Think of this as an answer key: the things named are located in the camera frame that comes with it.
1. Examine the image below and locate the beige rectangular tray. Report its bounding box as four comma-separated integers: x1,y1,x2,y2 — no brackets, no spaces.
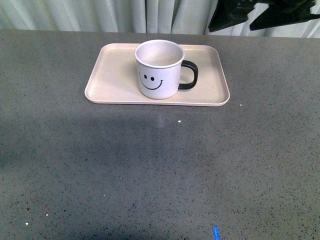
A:
84,43,230,107

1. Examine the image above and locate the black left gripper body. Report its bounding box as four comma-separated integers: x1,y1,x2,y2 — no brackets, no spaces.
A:
208,0,320,32

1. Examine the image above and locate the white smiley face mug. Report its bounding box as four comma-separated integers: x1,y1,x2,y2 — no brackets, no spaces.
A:
134,39,199,100

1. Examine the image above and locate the white curtain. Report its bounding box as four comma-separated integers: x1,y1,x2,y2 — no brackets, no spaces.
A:
0,0,320,39

